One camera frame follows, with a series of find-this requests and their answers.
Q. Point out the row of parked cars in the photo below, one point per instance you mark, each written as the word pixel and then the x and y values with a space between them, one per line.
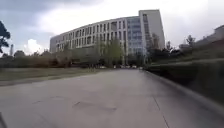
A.
pixel 125 66

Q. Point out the large curved pale building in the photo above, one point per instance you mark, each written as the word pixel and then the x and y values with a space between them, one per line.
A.
pixel 110 35

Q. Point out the grey concrete slab road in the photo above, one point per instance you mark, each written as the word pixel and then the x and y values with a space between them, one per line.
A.
pixel 110 96

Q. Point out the row of trees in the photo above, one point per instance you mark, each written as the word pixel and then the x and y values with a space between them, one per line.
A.
pixel 66 56

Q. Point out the dark trimmed hedge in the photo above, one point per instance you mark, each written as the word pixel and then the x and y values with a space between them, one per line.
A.
pixel 186 71

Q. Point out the grass lawn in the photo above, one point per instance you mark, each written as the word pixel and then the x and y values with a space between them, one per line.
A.
pixel 36 73

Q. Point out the concrete kerb beside lawn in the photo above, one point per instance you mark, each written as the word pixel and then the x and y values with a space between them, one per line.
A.
pixel 33 80

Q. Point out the grassy slope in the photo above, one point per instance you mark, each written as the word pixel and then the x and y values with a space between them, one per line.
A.
pixel 196 55

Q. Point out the pale concrete kerb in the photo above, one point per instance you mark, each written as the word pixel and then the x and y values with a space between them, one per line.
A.
pixel 200 97

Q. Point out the grey building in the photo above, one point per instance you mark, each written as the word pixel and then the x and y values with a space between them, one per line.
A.
pixel 213 37

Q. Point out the dark tree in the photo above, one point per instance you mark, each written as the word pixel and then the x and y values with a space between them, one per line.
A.
pixel 3 36

